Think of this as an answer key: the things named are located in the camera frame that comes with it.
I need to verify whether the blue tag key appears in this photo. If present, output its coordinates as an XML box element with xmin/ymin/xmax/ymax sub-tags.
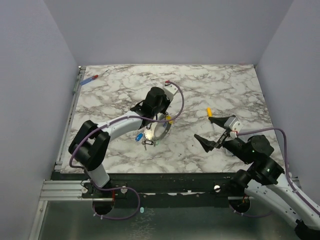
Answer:
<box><xmin>135</xmin><ymin>133</ymin><xmax>144</xmax><ymax>142</ymax></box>

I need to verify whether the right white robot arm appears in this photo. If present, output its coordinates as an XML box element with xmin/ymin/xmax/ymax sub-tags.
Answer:
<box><xmin>194</xmin><ymin>115</ymin><xmax>320</xmax><ymax>240</ymax></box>

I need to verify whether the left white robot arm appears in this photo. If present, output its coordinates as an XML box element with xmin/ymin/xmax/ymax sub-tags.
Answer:
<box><xmin>68</xmin><ymin>84</ymin><xmax>178</xmax><ymax>198</ymax></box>

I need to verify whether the yellow key tag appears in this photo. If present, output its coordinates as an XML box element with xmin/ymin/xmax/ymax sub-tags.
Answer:
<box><xmin>165</xmin><ymin>115</ymin><xmax>174</xmax><ymax>125</ymax></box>

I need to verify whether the clear plastic screw box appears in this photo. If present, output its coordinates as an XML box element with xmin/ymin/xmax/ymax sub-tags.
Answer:
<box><xmin>225</xmin><ymin>148</ymin><xmax>234</xmax><ymax>157</ymax></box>

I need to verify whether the black key tag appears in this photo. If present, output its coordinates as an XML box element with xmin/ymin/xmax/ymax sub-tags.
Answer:
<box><xmin>142</xmin><ymin>139</ymin><xmax>154</xmax><ymax>150</ymax></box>

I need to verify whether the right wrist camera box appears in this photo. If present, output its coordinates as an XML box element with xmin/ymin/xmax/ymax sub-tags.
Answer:
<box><xmin>223</xmin><ymin>116</ymin><xmax>243</xmax><ymax>139</ymax></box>

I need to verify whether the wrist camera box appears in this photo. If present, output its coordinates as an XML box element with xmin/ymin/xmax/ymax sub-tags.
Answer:
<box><xmin>223</xmin><ymin>116</ymin><xmax>243</xmax><ymax>139</ymax></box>
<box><xmin>162</xmin><ymin>81</ymin><xmax>179</xmax><ymax>102</ymax></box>

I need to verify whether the yellow handled screwdriver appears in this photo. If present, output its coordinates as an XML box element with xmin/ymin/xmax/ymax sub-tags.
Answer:
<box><xmin>206</xmin><ymin>107</ymin><xmax>215</xmax><ymax>131</ymax></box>

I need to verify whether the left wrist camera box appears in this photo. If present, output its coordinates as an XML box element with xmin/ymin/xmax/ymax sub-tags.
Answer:
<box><xmin>162</xmin><ymin>81</ymin><xmax>179</xmax><ymax>102</ymax></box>

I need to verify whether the blue handled screwdriver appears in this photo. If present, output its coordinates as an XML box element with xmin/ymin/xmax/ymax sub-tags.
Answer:
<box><xmin>79</xmin><ymin>70</ymin><xmax>108</xmax><ymax>86</ymax></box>

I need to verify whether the left aluminium side rail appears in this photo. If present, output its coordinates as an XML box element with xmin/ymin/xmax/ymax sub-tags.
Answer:
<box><xmin>53</xmin><ymin>65</ymin><xmax>87</xmax><ymax>172</ymax></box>

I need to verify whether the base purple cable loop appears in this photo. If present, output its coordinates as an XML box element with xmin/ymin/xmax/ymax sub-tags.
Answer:
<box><xmin>92</xmin><ymin>186</ymin><xmax>141</xmax><ymax>221</ymax></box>

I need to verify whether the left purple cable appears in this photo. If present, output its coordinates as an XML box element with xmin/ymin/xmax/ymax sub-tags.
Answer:
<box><xmin>68</xmin><ymin>81</ymin><xmax>186</xmax><ymax>170</ymax></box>

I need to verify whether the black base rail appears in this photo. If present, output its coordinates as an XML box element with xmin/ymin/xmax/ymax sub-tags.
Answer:
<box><xmin>82</xmin><ymin>173</ymin><xmax>253</xmax><ymax>213</ymax></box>

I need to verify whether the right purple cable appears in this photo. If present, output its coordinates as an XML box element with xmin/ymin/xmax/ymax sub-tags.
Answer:
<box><xmin>236</xmin><ymin>127</ymin><xmax>320</xmax><ymax>215</ymax></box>

